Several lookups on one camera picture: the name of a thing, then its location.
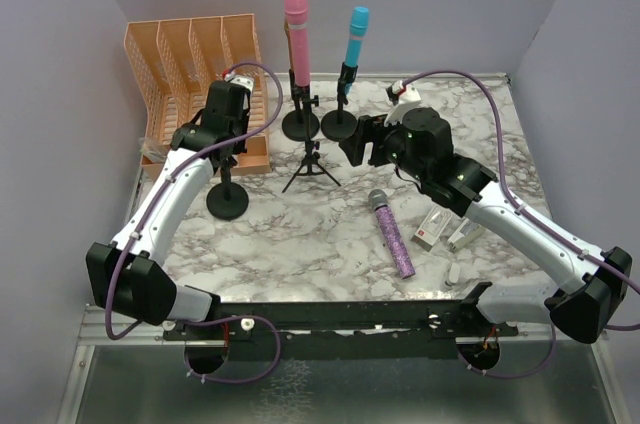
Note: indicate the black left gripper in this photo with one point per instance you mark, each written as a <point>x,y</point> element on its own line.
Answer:
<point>228,145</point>

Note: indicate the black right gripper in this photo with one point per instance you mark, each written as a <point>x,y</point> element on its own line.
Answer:
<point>373,140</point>

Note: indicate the black mic stand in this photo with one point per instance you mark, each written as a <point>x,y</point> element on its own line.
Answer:
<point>301,123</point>
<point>227,200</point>
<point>339,124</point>

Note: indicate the black mini tripod stand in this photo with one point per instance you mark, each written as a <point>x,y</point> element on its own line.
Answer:
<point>310,165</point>

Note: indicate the blue microphone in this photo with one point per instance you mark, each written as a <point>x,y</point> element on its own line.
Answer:
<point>357,30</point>

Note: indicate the gold microphone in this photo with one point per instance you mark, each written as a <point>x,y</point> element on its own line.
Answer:
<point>288,41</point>

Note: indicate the pink microphone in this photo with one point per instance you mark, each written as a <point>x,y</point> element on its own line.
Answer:
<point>297,15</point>

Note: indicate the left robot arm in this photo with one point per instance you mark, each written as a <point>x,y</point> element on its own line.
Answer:
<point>143,290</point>

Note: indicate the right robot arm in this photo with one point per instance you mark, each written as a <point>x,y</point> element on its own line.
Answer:
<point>587,284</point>

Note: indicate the purple glitter microphone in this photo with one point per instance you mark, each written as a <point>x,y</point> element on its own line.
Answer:
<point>378,201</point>

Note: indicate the clear plastic bag of parts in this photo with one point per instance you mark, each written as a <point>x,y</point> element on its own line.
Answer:
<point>152,150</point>

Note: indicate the white red small box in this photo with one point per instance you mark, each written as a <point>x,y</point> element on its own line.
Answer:
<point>432,227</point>

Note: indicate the orange plastic file organizer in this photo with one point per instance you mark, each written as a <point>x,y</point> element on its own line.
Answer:
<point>174,62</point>

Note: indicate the white charger adapter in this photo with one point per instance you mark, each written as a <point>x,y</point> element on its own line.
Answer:
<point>464,234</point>

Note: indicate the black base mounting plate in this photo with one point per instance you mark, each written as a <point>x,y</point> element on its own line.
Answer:
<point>357,330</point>

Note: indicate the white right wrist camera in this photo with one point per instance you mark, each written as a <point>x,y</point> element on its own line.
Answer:
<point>403,98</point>

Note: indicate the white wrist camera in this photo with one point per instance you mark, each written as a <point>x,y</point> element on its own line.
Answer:
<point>403,98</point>
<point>247,82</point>

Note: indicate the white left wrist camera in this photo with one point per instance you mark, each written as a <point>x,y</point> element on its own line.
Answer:
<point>247,82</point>

